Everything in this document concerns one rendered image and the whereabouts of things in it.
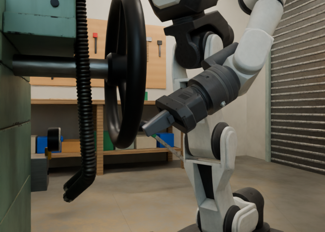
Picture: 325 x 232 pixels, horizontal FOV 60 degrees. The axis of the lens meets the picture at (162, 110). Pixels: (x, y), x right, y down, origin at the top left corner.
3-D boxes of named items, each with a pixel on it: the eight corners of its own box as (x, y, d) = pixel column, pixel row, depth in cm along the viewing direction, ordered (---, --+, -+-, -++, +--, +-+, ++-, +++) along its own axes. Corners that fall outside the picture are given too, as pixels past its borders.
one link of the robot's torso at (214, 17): (212, 50, 124) (202, 10, 118) (239, 46, 115) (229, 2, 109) (176, 73, 105) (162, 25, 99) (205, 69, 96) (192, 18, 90)
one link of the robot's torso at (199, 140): (202, 149, 122) (186, 40, 114) (240, 152, 111) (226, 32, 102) (182, 162, 111) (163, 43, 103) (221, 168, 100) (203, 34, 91)
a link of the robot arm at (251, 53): (247, 94, 64) (264, 51, 69) (261, 73, 56) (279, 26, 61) (220, 83, 65) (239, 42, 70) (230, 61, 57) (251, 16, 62)
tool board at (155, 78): (166, 88, 406) (166, 25, 406) (11, 83, 340) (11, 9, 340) (165, 88, 410) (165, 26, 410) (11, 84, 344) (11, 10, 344)
